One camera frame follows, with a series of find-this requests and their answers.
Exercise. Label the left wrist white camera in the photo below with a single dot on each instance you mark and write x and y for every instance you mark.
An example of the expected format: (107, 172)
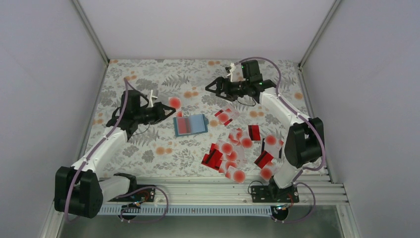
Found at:
(152, 97)

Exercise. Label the red card with stripe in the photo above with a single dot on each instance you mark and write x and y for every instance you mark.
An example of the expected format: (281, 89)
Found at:
(213, 159)

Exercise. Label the wrist white camera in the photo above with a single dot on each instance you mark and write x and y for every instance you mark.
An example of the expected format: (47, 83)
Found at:
(152, 97)
(230, 71)

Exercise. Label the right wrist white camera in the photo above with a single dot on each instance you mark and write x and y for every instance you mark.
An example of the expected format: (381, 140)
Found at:
(230, 71)

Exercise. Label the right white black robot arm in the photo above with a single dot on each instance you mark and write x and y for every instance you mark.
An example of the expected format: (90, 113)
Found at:
(303, 147)

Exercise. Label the aluminium rail frame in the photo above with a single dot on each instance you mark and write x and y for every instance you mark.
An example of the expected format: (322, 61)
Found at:
(219, 190)

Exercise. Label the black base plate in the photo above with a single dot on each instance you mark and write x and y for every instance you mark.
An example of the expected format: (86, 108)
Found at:
(143, 193)
(265, 194)

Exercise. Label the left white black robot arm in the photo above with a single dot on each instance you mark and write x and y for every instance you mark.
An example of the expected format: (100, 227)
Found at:
(81, 188)

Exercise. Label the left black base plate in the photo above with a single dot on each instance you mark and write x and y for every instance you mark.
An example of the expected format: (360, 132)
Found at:
(143, 193)

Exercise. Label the teal leather card holder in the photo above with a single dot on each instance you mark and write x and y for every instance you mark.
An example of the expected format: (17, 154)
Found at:
(199, 124)

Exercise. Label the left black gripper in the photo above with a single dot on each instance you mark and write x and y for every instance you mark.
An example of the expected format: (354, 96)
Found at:
(159, 115)

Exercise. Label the floral patterned table mat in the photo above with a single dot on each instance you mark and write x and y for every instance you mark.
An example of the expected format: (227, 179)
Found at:
(155, 151)

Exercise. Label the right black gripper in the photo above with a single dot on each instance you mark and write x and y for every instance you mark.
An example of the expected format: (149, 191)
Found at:
(225, 82)

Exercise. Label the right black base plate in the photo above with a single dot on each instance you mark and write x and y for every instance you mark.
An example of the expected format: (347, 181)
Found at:
(265, 194)

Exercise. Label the dark red striped card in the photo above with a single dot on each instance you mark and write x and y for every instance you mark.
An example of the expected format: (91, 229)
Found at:
(254, 132)

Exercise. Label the blue slotted cable duct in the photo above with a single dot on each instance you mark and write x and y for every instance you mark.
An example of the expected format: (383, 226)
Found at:
(201, 210)

